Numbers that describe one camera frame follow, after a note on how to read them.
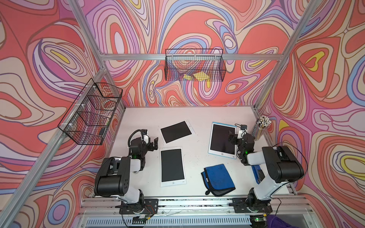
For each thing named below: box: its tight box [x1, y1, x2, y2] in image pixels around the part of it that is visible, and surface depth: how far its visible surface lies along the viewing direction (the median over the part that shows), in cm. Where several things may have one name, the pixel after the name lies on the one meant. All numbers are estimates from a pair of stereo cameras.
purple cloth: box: [266, 214, 302, 228], surface depth 68 cm
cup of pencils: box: [253, 115, 272, 142], surface depth 90 cm
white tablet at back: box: [157, 119, 197, 145], surface depth 107 cm
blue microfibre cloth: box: [201, 163, 236, 197], surface depth 84 cm
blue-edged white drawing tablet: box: [207, 121, 238, 160], surface depth 107 cm
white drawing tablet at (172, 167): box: [159, 145, 187, 188], surface depth 88 cm
